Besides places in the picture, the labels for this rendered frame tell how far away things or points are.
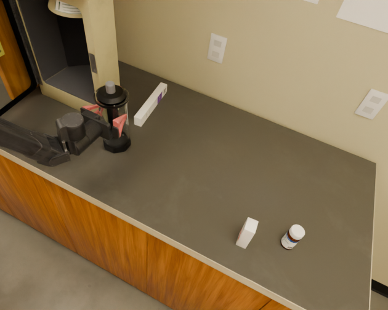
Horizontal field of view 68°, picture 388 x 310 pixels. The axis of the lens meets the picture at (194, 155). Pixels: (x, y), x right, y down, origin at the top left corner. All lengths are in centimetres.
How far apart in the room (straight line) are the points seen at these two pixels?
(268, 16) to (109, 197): 83
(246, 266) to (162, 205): 32
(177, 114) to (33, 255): 124
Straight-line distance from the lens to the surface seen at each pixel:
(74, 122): 84
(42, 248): 201
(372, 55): 118
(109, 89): 93
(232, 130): 122
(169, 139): 113
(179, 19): 131
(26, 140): 82
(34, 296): 192
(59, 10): 107
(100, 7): 100
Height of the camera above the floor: 175
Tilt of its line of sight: 49 degrees down
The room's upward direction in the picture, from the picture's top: 11 degrees clockwise
